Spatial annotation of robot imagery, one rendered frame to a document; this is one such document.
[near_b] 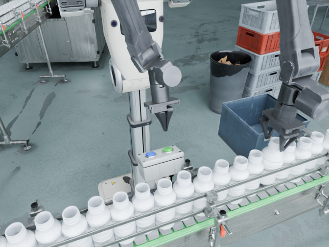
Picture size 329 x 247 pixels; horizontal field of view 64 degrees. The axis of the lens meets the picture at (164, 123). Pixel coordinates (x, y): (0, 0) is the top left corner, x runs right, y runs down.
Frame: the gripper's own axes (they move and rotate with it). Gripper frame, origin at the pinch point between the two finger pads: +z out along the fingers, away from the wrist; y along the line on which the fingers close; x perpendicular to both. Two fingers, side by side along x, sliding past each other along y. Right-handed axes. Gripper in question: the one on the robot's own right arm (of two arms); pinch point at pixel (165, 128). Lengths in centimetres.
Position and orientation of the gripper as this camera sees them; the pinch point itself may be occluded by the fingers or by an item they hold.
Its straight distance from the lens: 84.7
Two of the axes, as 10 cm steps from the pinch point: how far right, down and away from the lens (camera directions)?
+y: 9.3, -2.2, 3.0
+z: 1.3, 9.5, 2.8
